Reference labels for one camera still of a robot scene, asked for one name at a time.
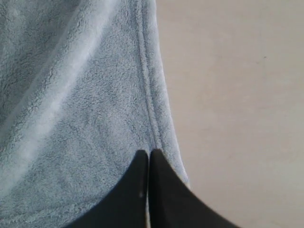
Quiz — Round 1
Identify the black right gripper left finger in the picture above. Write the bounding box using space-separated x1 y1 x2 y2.
67 150 149 228

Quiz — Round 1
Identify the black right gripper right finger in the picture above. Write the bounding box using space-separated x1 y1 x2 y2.
148 149 237 228

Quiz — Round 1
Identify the light blue fleece towel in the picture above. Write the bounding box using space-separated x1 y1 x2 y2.
0 0 189 228

